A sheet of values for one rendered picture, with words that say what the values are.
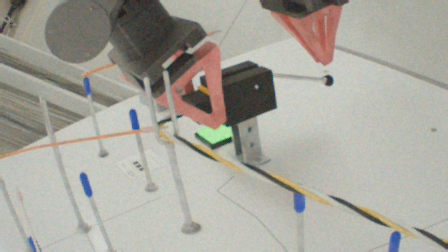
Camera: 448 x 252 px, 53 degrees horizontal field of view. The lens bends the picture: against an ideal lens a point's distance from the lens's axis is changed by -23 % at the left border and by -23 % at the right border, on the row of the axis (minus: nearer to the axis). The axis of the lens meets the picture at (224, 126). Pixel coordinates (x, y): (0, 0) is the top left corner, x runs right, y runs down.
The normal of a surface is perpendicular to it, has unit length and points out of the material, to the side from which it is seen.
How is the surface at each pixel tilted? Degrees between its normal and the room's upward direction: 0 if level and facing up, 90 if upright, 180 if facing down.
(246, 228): 50
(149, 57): 25
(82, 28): 73
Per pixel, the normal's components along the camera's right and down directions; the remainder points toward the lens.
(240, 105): 0.48, 0.31
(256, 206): -0.15, -0.89
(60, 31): 0.01, 0.63
